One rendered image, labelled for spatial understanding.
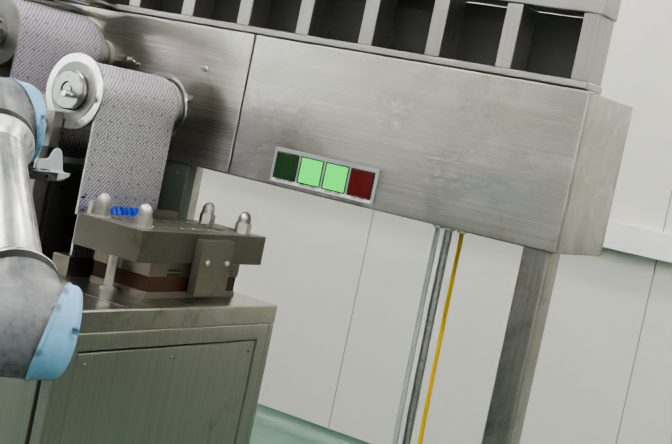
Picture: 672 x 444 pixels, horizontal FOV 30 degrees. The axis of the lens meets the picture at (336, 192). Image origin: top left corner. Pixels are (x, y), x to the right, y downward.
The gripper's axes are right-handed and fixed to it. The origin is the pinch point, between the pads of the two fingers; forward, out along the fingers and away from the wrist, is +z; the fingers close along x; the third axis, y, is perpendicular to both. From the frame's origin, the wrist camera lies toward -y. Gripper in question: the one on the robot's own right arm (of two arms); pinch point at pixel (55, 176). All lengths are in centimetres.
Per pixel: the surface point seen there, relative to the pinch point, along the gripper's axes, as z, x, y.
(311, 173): 40, -30, 9
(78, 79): 5.2, 3.5, 18.5
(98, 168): 11.3, 0.1, 2.3
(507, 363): 57, -72, -20
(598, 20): 41, -83, 46
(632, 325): 274, -30, -29
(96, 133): 8.8, -0.1, 9.0
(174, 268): 16.8, -18.3, -13.4
